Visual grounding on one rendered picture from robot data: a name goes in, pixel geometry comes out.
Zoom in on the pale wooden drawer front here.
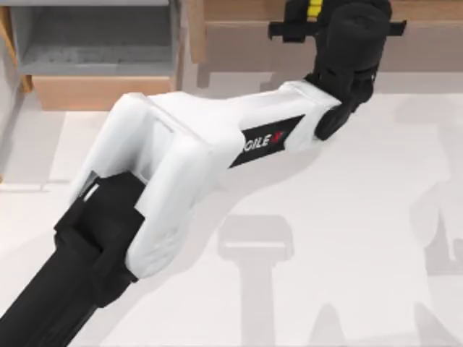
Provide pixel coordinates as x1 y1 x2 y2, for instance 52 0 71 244
31 74 173 112

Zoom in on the grey pierced drawer inside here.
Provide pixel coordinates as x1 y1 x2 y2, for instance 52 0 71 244
9 0 189 91

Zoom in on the wooden cupboard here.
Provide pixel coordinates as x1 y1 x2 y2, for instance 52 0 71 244
0 0 463 91

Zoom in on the wooden cupboard drawer front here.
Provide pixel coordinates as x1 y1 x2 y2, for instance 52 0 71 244
205 20 463 74

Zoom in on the yellow and black object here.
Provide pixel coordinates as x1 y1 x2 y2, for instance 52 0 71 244
306 0 324 20

